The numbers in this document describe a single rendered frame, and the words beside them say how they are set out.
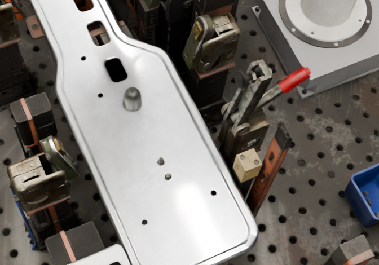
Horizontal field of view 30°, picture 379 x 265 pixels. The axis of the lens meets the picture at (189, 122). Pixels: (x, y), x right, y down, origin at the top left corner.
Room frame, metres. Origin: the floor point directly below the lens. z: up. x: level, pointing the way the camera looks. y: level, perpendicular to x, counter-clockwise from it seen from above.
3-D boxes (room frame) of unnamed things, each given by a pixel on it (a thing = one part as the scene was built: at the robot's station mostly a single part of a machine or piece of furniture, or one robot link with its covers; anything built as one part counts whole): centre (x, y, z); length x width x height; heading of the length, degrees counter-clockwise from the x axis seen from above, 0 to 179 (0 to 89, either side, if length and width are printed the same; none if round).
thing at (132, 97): (0.58, 0.11, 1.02); 0.03 x 0.03 x 0.07
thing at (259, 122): (0.57, -0.10, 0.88); 0.07 x 0.06 x 0.35; 123
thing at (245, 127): (0.53, -0.09, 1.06); 0.03 x 0.01 x 0.03; 123
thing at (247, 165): (0.48, -0.11, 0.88); 0.04 x 0.04 x 0.36; 33
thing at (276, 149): (0.48, -0.15, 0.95); 0.03 x 0.01 x 0.50; 33
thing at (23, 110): (0.54, 0.29, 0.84); 0.11 x 0.08 x 0.29; 123
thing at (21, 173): (0.41, 0.24, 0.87); 0.12 x 0.09 x 0.35; 123
